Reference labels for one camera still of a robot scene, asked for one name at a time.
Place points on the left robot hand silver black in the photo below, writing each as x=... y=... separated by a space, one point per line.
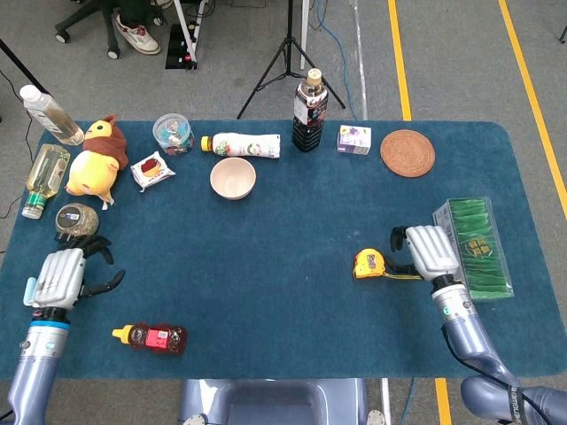
x=59 y=279

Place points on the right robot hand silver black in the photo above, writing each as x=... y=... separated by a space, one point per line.
x=432 y=250

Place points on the yellow tape measure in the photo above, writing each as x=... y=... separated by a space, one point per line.
x=367 y=264

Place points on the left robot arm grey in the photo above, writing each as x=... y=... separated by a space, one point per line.
x=37 y=367

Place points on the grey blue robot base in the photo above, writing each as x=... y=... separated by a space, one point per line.
x=274 y=403

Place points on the light blue cup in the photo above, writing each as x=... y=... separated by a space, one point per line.
x=29 y=292

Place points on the clear box green tea packets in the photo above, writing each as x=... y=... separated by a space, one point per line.
x=480 y=248

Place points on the round jar of grains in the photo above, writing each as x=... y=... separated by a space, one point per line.
x=77 y=220

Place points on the round woven coaster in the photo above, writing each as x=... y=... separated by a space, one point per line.
x=407 y=153

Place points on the yellowish bottle green cap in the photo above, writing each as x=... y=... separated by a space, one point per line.
x=46 y=175

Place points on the yellow chick plush brown scarf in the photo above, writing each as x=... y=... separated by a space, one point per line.
x=93 y=170

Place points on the small purple white box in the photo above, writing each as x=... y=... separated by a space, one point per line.
x=353 y=139

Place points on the white snack packet red cake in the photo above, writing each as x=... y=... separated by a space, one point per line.
x=152 y=170

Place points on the clear bottle white cap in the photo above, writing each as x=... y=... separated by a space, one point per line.
x=51 y=116

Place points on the blue table mat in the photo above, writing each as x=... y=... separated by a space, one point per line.
x=266 y=283

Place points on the black stacked cups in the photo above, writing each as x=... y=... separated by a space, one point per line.
x=310 y=119

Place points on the clear round jar colourful contents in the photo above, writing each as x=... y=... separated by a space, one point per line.
x=173 y=135

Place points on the beige bowl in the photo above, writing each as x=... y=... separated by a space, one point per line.
x=232 y=179

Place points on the white drink bottle yellow cap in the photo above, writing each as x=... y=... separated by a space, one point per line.
x=243 y=145

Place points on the black slanted pole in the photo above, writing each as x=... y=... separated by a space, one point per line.
x=22 y=64

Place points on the white pole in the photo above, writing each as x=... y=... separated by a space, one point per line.
x=305 y=35

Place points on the black tripod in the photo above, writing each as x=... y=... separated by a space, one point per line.
x=289 y=44

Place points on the seated person dark clothes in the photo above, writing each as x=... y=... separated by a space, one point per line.
x=139 y=35

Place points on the black power strip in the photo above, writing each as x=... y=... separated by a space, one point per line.
x=177 y=51

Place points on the black office chair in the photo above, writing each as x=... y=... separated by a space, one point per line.
x=104 y=17

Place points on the white stand leg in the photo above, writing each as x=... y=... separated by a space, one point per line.
x=185 y=26

